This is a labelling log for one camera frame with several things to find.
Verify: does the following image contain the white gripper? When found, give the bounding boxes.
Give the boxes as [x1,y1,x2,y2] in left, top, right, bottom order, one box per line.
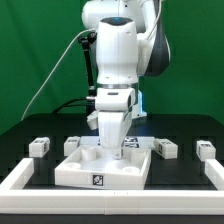
[98,111,132,159]

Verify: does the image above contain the white square table top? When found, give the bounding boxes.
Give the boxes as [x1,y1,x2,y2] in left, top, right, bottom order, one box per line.
[55,145,151,190]

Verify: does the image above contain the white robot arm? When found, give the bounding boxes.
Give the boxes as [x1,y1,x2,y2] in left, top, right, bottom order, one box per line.
[82,0,170,159]

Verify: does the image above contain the white U-shaped obstacle fence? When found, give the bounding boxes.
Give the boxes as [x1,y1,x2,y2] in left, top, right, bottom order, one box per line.
[0,158,224,215]

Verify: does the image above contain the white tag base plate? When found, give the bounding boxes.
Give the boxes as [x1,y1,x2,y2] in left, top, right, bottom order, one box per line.
[80,136,155,148]

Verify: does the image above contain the black base cables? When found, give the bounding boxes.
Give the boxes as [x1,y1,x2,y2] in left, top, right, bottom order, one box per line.
[53,97,88,115]

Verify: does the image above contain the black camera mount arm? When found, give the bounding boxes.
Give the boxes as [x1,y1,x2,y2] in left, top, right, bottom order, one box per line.
[78,32,96,115]

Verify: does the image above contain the white camera cable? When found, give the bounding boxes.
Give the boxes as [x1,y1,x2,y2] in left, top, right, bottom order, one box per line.
[20,28,98,122]

